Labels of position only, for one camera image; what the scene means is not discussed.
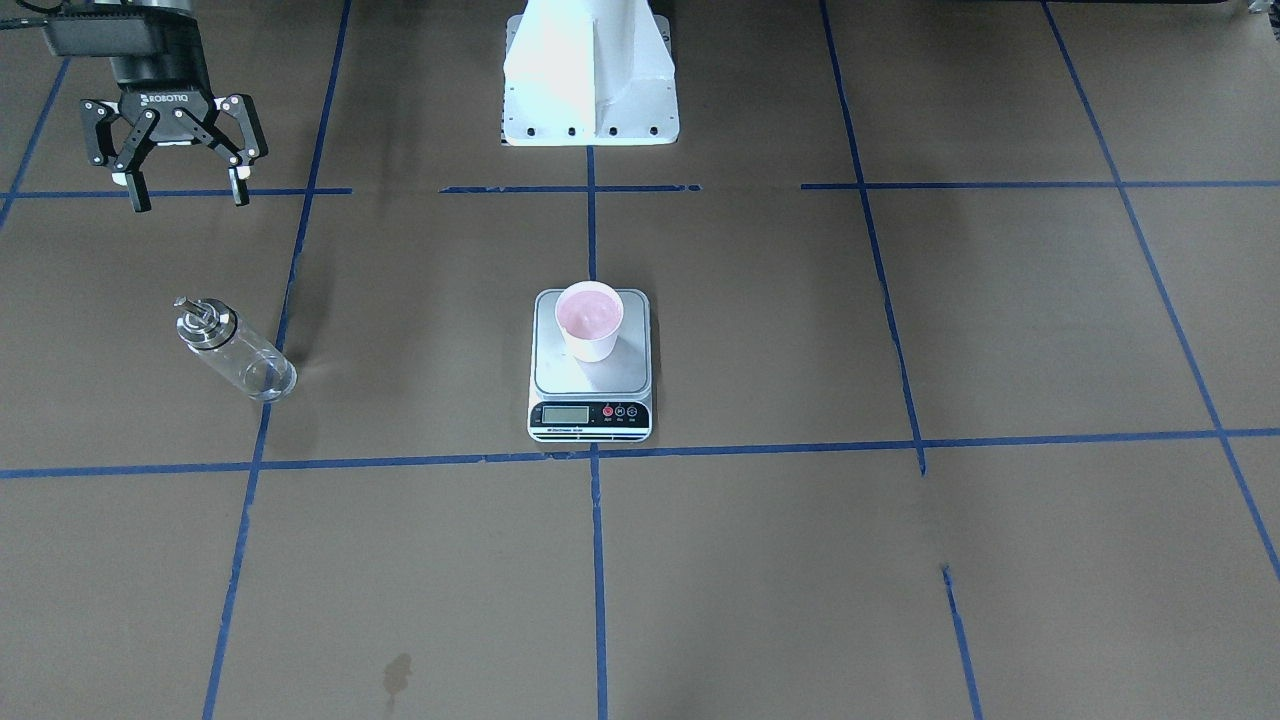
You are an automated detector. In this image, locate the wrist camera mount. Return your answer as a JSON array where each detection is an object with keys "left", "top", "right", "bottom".
[{"left": 42, "top": 4, "right": 204, "bottom": 58}]

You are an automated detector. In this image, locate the digital kitchen scale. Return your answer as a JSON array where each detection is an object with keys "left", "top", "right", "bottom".
[{"left": 526, "top": 288, "right": 655, "bottom": 443}]

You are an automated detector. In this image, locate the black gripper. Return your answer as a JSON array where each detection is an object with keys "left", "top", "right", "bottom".
[{"left": 79, "top": 40, "right": 269, "bottom": 213}]

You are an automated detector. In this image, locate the glass sauce dispenser bottle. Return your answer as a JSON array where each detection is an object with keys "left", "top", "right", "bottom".
[{"left": 173, "top": 296, "right": 298, "bottom": 404}]

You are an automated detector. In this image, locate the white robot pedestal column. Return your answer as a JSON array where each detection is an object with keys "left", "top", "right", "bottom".
[{"left": 500, "top": 1, "right": 681, "bottom": 147}]

